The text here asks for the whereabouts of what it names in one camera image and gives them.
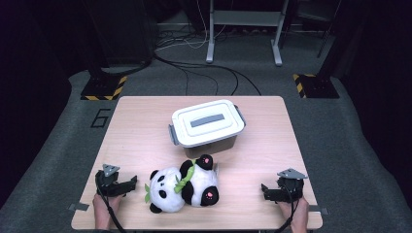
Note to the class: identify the thin black stand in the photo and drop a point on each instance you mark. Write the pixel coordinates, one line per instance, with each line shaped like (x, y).
(327, 32)

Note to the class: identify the white metal stand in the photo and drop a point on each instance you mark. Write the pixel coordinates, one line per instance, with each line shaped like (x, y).
(246, 17)

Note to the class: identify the brown transparent storage box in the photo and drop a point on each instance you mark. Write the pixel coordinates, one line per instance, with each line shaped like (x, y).
(210, 149)

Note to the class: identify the grey tape piece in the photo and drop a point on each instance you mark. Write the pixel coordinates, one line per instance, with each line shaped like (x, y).
(78, 206)
(319, 209)

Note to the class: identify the white storage box lid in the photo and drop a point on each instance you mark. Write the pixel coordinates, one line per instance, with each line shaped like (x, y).
(207, 127)

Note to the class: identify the person's right hand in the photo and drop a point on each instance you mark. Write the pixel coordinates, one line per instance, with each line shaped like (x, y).
(300, 213)

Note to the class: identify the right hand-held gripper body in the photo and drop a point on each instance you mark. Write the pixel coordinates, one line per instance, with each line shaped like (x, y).
(291, 189)

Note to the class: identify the panda plush toy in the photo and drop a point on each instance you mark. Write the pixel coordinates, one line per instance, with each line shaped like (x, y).
(170, 194)

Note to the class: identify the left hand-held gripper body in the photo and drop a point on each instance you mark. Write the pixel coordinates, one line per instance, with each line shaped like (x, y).
(108, 184)

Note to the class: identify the black stand with striped base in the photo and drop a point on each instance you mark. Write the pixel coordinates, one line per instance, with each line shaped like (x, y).
(319, 86)
(102, 87)

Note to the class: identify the dark curtain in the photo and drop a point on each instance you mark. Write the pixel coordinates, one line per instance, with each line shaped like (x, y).
(385, 81)
(29, 97)

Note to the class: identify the person's left hand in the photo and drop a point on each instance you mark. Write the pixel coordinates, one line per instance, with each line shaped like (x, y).
(104, 208)

